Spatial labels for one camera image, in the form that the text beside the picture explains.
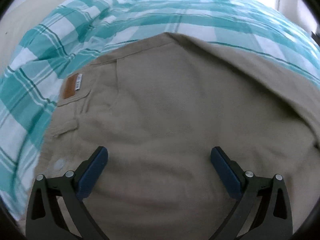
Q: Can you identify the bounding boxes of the beige khaki pants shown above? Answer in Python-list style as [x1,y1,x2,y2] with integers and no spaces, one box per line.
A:
[36,33,319,239]

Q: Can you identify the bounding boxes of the cream wooden headboard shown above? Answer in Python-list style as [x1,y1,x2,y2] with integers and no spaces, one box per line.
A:
[1,0,66,69]

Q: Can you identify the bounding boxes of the teal white plaid bedsheet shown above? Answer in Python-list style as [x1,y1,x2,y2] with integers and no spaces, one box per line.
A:
[1,0,319,219]

